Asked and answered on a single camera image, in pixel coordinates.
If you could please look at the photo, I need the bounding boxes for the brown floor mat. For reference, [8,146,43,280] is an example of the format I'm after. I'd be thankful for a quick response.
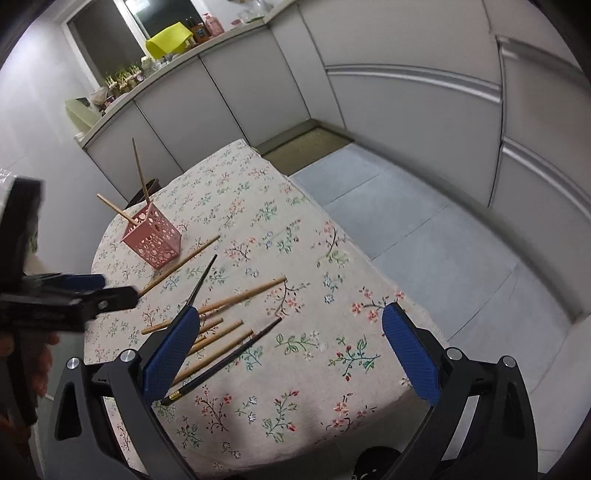
[254,119,354,177]

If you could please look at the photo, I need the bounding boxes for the yellow cloth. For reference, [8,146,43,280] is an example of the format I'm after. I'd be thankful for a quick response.
[145,25,195,60]

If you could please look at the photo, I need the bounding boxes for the white base cabinets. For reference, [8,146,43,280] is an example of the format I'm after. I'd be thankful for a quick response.
[76,18,324,204]

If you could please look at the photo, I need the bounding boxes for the pink perforated utensil holder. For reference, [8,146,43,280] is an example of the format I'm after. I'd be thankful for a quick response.
[121,202,182,270]

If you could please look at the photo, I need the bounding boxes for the sprouting garlic plants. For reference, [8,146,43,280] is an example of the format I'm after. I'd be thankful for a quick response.
[104,62,141,93]

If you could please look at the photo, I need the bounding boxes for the kitchen window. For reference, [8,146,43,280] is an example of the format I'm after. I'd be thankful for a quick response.
[65,0,204,88]

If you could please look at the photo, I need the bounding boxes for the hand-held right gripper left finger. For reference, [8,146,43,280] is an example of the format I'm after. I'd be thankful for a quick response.
[48,306,201,480]

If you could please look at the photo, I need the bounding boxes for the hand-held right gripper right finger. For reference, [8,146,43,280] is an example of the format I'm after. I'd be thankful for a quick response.
[382,301,541,480]

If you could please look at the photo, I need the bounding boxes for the pale green box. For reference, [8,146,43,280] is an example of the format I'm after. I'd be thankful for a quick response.
[65,97,100,134]

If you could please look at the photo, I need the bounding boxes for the person's left hand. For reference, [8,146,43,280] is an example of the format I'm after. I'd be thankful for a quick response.
[27,332,62,400]

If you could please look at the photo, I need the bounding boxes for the glass jar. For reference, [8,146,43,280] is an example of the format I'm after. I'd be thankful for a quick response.
[240,0,271,24]

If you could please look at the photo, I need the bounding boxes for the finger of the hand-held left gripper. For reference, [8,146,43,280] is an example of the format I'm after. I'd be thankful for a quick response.
[21,273,106,297]
[84,285,139,320]

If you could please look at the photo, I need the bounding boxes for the floral tablecloth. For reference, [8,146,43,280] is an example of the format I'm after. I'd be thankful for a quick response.
[90,138,451,480]

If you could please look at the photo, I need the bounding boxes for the black chopstick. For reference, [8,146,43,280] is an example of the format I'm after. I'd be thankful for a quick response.
[187,254,218,311]
[160,316,284,407]

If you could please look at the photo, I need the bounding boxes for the white cabinets with silver rails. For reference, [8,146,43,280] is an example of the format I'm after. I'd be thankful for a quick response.
[268,0,591,324]

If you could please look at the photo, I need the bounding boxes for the brown trash bin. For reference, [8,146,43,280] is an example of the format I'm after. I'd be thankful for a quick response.
[127,179,162,208]

